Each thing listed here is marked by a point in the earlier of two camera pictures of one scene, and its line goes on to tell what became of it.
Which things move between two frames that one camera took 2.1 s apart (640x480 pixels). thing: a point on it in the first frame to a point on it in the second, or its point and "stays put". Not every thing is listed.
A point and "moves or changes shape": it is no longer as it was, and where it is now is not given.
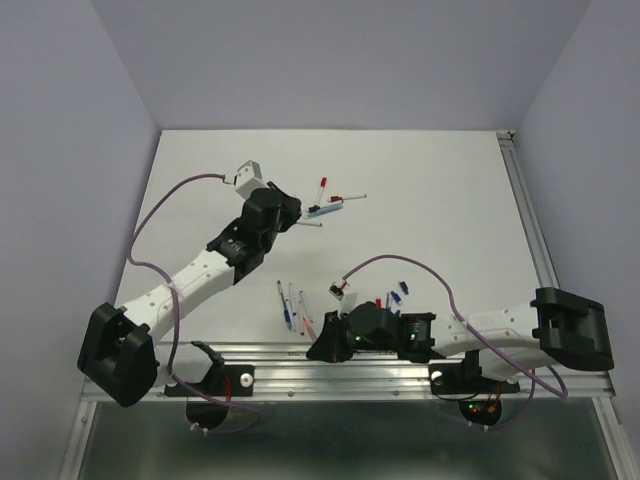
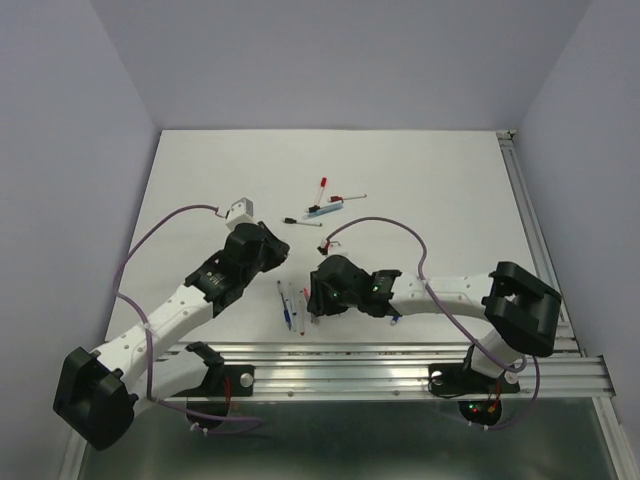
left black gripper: (291, 209) to (277, 249)
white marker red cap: (321, 189) stays put
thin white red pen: (338, 198) stays put
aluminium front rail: (285, 372) stays put
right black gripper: (329, 345) to (319, 302)
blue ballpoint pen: (285, 310) stays put
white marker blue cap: (293, 307) moves or changes shape
